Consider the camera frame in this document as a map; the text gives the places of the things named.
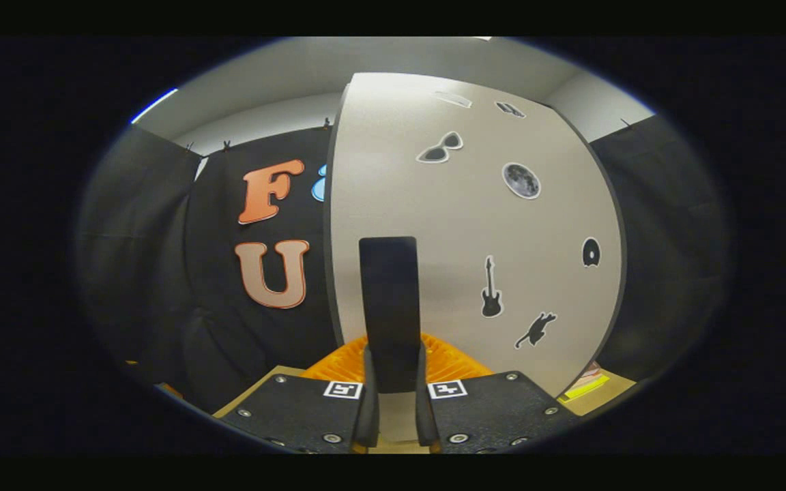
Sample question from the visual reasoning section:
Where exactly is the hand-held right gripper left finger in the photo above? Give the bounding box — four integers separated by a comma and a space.
218, 333, 381, 455

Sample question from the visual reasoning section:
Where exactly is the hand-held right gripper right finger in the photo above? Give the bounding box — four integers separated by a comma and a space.
414, 332, 582, 455

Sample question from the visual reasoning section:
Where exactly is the black cabinet door handle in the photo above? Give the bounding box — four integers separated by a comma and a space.
358, 236, 420, 395

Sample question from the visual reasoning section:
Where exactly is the white cabinet door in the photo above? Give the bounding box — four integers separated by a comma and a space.
325, 73, 628, 400

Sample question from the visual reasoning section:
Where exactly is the black backdrop cloth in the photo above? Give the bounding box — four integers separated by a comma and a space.
76, 116, 731, 417

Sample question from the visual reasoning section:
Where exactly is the ceiling light strip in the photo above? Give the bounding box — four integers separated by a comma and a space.
130, 87, 179, 125

